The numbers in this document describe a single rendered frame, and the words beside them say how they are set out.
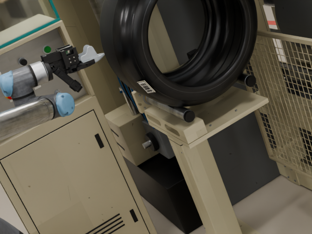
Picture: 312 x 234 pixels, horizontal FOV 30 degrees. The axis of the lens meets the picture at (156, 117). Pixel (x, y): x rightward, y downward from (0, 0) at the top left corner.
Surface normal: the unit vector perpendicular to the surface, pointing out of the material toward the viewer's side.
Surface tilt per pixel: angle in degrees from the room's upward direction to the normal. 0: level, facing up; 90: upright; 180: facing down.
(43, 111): 85
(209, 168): 90
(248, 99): 0
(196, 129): 90
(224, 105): 0
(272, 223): 0
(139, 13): 83
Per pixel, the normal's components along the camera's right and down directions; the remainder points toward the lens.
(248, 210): -0.35, -0.85
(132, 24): -0.38, 0.14
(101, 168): 0.43, 0.23
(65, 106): 0.83, -0.08
